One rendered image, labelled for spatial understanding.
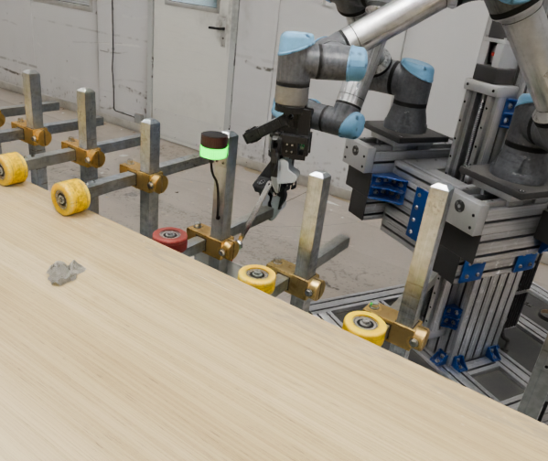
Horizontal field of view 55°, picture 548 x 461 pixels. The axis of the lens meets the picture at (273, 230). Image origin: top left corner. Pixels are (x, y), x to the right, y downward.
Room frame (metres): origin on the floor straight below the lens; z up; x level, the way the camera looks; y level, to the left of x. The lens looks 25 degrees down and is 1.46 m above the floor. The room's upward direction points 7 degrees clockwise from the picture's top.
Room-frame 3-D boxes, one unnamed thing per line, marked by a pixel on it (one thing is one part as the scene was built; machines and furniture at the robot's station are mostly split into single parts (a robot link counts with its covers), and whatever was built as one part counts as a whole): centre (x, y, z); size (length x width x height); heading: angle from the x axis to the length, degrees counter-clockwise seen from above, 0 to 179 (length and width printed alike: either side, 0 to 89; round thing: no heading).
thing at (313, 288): (1.07, -0.06, 0.84); 0.13 x 0.06 x 0.05; 58
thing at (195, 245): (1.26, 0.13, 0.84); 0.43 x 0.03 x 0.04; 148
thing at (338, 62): (1.24, -0.10, 1.31); 0.11 x 0.11 x 0.08; 10
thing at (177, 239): (1.09, 0.24, 0.85); 0.08 x 0.08 x 0.11
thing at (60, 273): (0.88, 0.39, 0.91); 0.09 x 0.07 x 0.02; 175
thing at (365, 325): (0.83, -0.19, 0.85); 0.08 x 0.08 x 0.11
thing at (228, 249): (1.20, 0.15, 0.85); 0.13 x 0.06 x 0.05; 58
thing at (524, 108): (1.45, -0.66, 1.21); 0.13 x 0.12 x 0.14; 10
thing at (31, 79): (1.58, 0.77, 0.90); 0.03 x 0.03 x 0.48; 58
